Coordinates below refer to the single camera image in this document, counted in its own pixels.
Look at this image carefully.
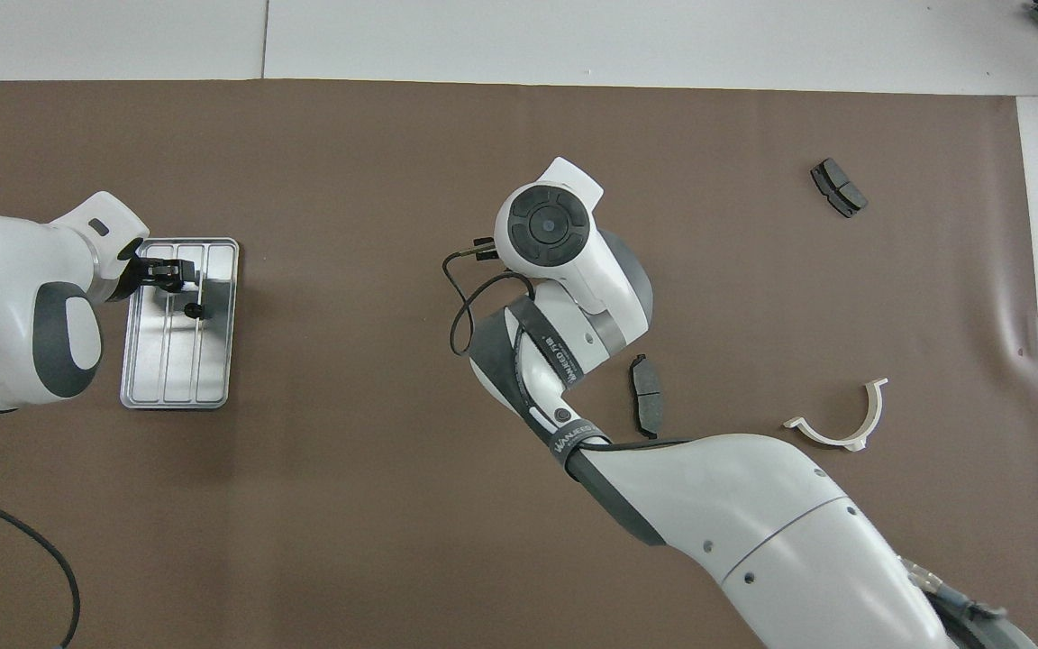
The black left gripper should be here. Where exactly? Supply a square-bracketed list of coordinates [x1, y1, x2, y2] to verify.
[109, 242, 201, 303]

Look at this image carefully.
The silver metal tray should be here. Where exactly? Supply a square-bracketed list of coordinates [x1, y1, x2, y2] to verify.
[120, 237, 241, 411]

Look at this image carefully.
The brown paper mat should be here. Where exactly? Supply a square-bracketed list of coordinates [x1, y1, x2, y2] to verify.
[0, 79, 1038, 649]

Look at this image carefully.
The slim dark grey brake pad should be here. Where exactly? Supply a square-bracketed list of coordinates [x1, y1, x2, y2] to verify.
[629, 353, 664, 441]

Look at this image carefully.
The grooved dark grey brake pad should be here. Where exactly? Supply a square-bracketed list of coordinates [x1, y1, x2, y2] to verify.
[810, 158, 870, 219]

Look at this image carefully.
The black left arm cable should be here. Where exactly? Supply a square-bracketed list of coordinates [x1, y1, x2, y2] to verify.
[0, 485, 81, 649]

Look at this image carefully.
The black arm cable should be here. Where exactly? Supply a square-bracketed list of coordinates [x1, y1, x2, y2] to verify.
[0, 485, 81, 649]
[442, 236, 538, 357]

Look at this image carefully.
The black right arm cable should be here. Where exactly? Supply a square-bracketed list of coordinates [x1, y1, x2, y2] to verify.
[442, 236, 538, 357]

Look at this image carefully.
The white half ring clamp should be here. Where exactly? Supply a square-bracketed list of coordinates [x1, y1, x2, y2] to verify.
[782, 378, 889, 452]

